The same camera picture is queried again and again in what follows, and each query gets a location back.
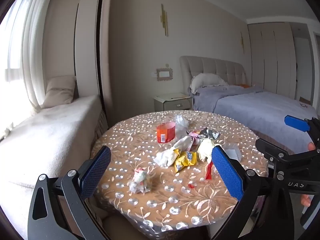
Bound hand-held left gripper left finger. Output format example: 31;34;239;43
27;145;112;240

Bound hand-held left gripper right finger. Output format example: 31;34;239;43
211;145;295;240

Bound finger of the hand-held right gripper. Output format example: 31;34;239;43
284;115;320;143
255;138;302;161

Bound clear candy wrapper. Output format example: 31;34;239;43
129;169;152;194

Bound silver foil wrapper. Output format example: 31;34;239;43
199;127;220;141

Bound yellow snack wrapper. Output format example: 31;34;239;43
172;149;198;173

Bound pink wrapper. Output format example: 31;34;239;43
187;130;203;146

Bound white plastic wrapper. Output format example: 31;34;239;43
171;136;194;153

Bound white tissue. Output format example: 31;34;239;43
153;149;177;168

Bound clear plastic bag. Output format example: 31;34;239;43
174;114;190;138

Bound person's right hand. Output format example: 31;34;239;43
301;142;320;207

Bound red wrapper strip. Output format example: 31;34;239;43
205;161;215;180

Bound clear plastic packaging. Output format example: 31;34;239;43
223;142;242;161

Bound cream wrapper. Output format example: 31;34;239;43
197;138;216;162

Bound bed with grey-blue cover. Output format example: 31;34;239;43
194;84;320;146

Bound white daybed with cushion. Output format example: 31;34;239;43
0;95;103;232

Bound white door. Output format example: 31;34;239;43
294;23;320;107

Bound beige wardrobe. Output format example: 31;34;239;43
247;22;298;101

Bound orange plastic cup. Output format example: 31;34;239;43
157;121;177;144

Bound white nightstand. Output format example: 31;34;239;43
153;92;193;112

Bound beige cushion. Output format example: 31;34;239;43
41;75;77;106

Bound white ruffled pillow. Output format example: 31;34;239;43
189;73;228;94

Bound beige tufted headboard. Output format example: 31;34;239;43
180;56;247;88

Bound white sheer curtain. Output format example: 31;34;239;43
0;0;53;133

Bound framed wall switch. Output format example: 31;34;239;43
156;67;173;82

